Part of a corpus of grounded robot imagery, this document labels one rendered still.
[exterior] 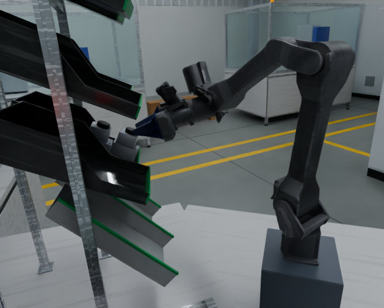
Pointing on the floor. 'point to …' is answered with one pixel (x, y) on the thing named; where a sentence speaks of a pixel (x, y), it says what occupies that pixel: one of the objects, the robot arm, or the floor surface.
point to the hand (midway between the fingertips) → (147, 124)
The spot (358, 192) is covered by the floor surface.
